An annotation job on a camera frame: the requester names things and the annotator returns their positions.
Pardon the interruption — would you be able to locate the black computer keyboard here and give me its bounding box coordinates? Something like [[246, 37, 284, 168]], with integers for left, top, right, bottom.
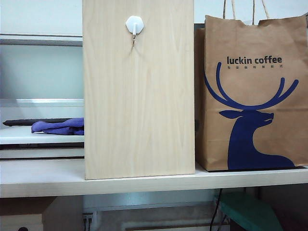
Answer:
[[2, 118, 73, 127]]

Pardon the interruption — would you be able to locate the white raised desk platform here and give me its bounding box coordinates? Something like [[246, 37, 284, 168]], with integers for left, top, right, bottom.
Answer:
[[0, 127, 85, 159]]

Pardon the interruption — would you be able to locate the brown luckin coffee paper bag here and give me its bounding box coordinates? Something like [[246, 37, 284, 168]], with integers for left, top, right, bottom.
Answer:
[[194, 0, 308, 172]]

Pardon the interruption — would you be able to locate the aluminium partition frame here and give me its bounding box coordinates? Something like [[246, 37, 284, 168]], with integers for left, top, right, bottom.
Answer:
[[0, 33, 85, 108]]

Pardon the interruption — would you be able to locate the white adhesive wall hook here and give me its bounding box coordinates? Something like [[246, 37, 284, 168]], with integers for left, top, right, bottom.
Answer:
[[125, 15, 145, 48]]

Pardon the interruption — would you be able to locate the black power cable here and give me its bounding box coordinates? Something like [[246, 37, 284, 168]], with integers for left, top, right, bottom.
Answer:
[[208, 189, 223, 231]]

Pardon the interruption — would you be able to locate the purple microfibre cloth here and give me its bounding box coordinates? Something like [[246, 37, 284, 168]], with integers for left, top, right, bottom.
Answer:
[[30, 117, 85, 136]]

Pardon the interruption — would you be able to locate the green plastic object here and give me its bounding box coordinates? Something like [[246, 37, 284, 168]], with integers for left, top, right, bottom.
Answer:
[[215, 192, 284, 231]]

